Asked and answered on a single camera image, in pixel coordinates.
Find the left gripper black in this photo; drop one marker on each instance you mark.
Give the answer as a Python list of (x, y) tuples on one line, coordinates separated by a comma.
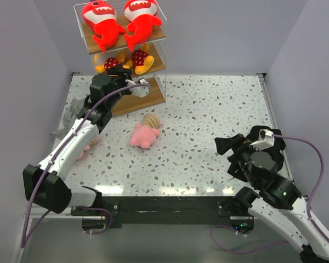
[(120, 74)]

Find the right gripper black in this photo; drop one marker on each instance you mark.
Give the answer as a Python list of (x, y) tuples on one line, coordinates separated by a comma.
[(229, 159)]

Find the orange doll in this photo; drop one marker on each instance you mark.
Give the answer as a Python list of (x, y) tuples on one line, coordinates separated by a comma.
[(111, 62)]

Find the orange doll polka dot dress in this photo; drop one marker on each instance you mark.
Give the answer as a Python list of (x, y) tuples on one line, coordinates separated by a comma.
[(141, 60)]

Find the red shark plush with face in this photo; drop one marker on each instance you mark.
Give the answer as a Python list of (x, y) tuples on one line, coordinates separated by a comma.
[(101, 17)]

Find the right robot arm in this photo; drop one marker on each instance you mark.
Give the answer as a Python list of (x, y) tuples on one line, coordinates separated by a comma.
[(274, 199)]

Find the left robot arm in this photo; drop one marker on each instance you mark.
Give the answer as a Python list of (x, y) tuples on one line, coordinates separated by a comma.
[(44, 183)]

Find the black cloth right side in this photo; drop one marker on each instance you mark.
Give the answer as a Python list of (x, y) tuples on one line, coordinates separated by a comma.
[(256, 157)]

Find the grey crumpled cloth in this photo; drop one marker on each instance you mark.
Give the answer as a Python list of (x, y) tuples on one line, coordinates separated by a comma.
[(76, 110)]

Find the pink pig plush centre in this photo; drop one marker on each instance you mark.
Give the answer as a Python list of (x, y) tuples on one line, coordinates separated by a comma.
[(146, 132)]

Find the pink pig plush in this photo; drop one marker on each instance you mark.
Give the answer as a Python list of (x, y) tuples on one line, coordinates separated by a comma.
[(88, 147), (146, 132)]

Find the pink pig plush left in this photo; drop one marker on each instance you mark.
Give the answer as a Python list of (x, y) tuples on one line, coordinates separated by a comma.
[(88, 147)]

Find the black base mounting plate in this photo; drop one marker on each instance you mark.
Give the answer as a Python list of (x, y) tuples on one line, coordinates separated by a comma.
[(187, 210)]

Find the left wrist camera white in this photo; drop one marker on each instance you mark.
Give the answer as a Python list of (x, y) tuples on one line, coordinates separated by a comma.
[(140, 88)]

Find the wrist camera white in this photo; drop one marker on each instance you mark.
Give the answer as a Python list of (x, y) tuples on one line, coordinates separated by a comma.
[(265, 140), (140, 88)]

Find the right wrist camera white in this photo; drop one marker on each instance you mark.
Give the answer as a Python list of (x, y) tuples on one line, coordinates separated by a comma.
[(265, 140)]

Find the white wire wooden shelf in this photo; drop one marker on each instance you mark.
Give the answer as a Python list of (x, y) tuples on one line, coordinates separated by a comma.
[(157, 48)]

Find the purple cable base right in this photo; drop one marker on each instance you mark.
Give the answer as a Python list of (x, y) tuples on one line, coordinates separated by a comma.
[(239, 244)]

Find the purple cable base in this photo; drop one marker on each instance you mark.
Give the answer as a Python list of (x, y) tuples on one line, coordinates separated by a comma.
[(106, 220), (239, 244)]

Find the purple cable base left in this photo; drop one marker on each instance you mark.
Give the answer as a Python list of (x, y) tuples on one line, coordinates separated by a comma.
[(106, 220)]

